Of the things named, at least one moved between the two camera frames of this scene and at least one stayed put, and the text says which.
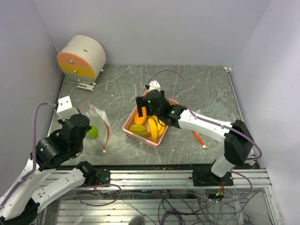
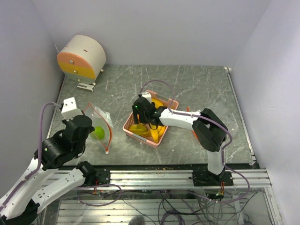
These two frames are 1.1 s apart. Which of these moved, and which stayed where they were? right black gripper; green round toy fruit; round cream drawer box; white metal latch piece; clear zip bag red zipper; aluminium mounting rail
Moved: right black gripper; clear zip bag red zipper; green round toy fruit
Stayed: round cream drawer box; white metal latch piece; aluminium mounting rail
